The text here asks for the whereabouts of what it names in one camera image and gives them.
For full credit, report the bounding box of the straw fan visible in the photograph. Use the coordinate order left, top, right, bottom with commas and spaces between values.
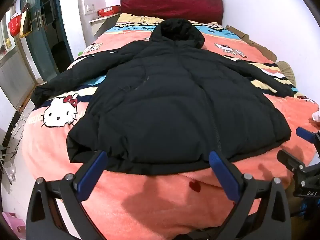
276, 61, 296, 86

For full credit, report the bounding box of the red box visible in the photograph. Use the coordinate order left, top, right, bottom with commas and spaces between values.
98, 6, 121, 16

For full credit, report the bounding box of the dark red headboard cushion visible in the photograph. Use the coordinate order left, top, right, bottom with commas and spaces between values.
120, 0, 224, 24

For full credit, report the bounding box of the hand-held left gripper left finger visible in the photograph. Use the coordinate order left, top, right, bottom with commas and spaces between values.
26, 150, 109, 240

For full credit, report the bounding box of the grey cabinet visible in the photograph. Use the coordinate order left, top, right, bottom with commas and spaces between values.
0, 49, 36, 107

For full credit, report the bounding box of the black hooded puffer jacket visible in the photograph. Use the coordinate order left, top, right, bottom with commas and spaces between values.
32, 18, 296, 175

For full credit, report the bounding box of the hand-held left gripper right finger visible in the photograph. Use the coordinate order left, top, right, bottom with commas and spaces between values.
209, 150, 292, 240

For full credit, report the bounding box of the red hanging bag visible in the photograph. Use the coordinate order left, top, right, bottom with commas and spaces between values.
8, 14, 22, 37

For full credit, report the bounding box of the brown cardboard sheet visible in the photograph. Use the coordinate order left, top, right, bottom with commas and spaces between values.
225, 24, 277, 63

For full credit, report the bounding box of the white bedside shelf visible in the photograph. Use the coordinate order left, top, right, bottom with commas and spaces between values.
89, 13, 120, 37

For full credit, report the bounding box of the yellow cloth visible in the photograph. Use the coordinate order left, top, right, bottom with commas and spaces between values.
117, 13, 173, 26

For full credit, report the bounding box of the pink plastic stool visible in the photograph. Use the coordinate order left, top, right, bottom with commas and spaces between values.
2, 211, 27, 240

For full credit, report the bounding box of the pink cartoon cat blanket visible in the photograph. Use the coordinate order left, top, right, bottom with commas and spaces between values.
21, 20, 320, 237

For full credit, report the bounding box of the clear plastic cup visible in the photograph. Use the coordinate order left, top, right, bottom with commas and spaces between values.
4, 161, 17, 183

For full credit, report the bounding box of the yellow hanging bag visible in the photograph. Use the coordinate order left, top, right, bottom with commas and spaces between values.
19, 3, 32, 39

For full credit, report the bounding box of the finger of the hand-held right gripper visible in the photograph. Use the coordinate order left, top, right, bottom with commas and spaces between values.
296, 127, 320, 155
277, 149, 307, 174

